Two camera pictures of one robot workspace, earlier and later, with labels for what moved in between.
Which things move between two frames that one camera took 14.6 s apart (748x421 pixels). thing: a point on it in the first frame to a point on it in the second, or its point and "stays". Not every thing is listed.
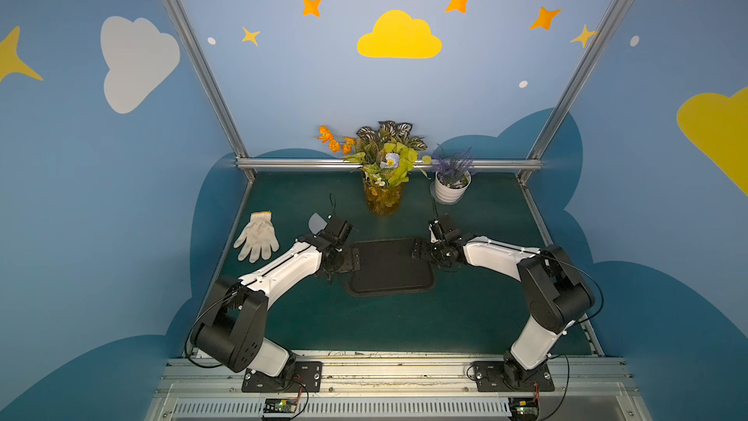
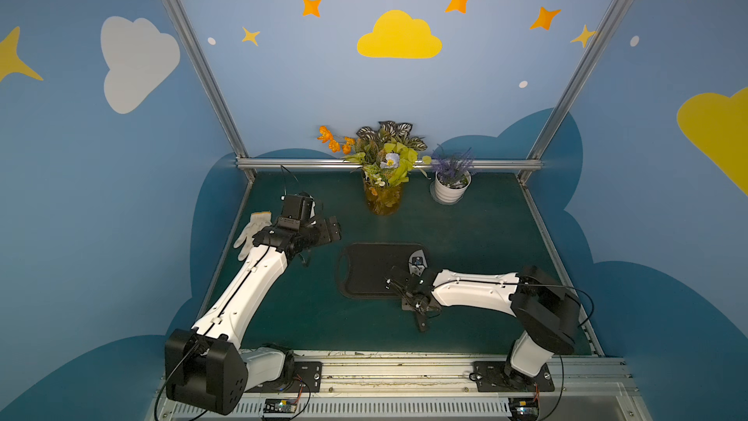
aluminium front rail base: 394,386 stays
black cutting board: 388,266 stays
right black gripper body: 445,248 to 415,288
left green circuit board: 280,405 stays
